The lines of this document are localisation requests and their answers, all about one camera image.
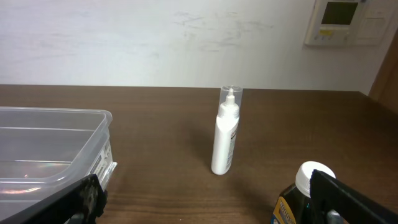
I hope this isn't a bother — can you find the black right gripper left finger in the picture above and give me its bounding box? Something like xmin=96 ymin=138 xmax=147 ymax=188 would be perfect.
xmin=1 ymin=174 xmax=108 ymax=224

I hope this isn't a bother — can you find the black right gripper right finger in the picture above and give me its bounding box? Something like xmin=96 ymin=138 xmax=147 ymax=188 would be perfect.
xmin=310 ymin=169 xmax=397 ymax=224

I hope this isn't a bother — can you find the dark syrup bottle white cap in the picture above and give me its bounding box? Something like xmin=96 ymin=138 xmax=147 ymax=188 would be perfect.
xmin=271 ymin=161 xmax=336 ymax=224

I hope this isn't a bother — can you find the clear plastic container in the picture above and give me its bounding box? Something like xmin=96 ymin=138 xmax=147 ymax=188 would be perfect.
xmin=1 ymin=107 xmax=117 ymax=219

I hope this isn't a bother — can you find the white squeeze bottle clear cap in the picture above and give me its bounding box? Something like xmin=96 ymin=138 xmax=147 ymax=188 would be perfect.
xmin=211 ymin=85 xmax=243 ymax=175

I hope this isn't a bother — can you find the brown wooden door frame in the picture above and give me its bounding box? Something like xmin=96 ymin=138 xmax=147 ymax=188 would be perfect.
xmin=369 ymin=32 xmax=398 ymax=114

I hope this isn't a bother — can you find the white wall control panel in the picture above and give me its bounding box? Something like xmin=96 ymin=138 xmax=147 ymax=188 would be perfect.
xmin=304 ymin=0 xmax=397 ymax=47

